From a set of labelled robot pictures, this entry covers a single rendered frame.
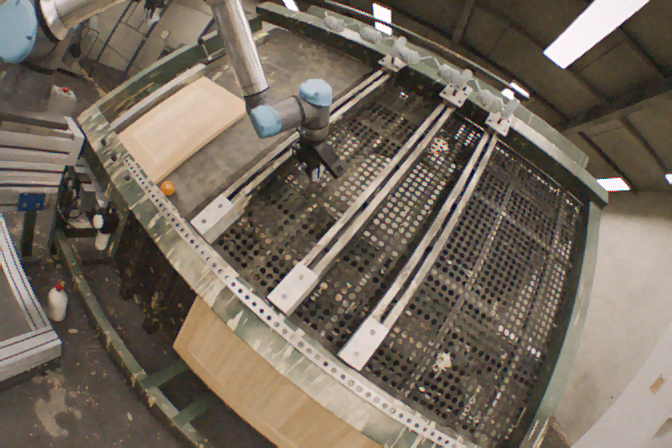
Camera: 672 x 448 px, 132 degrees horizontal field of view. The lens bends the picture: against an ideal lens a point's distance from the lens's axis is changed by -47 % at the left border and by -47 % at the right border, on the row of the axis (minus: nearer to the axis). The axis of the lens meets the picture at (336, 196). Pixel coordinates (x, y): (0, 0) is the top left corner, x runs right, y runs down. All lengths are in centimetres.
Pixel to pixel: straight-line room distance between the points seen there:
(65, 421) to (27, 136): 102
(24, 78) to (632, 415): 386
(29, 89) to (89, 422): 115
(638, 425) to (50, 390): 375
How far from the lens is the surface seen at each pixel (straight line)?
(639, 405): 327
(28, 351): 127
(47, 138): 85
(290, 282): 72
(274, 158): 92
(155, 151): 117
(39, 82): 79
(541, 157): 138
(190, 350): 131
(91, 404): 144
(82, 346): 158
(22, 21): 63
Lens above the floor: 130
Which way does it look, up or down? 6 degrees down
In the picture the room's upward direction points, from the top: 34 degrees clockwise
